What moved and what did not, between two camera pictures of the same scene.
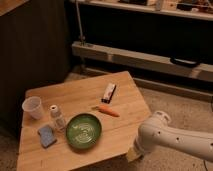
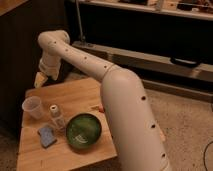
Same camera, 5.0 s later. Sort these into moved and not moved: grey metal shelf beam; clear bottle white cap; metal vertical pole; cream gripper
Moved: cream gripper
Not moved: grey metal shelf beam; metal vertical pole; clear bottle white cap
